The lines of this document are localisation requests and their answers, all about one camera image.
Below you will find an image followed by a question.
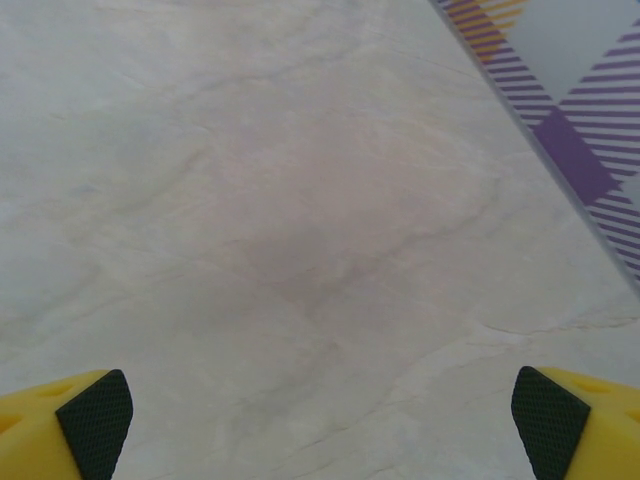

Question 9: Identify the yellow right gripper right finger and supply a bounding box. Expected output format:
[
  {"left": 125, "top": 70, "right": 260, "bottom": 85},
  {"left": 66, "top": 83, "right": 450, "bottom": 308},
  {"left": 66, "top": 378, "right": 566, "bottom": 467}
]
[{"left": 509, "top": 364, "right": 640, "bottom": 480}]

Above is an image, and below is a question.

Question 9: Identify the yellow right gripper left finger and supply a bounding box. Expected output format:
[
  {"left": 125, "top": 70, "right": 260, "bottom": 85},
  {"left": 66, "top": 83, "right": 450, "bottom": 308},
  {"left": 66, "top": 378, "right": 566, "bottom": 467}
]
[{"left": 0, "top": 368, "right": 136, "bottom": 480}]

